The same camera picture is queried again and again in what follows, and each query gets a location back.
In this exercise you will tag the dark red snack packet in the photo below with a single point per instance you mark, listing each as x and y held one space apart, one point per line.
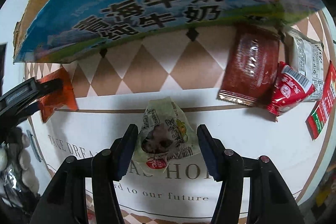
252 67

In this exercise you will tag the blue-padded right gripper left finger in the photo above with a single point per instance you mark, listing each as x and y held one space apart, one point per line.
64 199

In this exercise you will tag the orange snack packet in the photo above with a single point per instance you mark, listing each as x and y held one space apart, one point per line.
63 96

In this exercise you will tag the silver white snack packet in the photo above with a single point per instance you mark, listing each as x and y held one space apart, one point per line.
305 56

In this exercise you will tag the red crown spicy strip packet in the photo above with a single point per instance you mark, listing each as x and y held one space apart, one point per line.
321 112

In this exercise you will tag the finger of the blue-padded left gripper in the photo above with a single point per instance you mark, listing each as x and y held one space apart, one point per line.
29 91
13 116

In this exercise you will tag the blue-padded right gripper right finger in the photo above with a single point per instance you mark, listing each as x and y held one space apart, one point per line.
270 200

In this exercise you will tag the pale green plum snack packet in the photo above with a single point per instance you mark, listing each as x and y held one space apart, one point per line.
165 135

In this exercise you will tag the small red snack packet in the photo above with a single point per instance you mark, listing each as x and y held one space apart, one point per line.
290 88

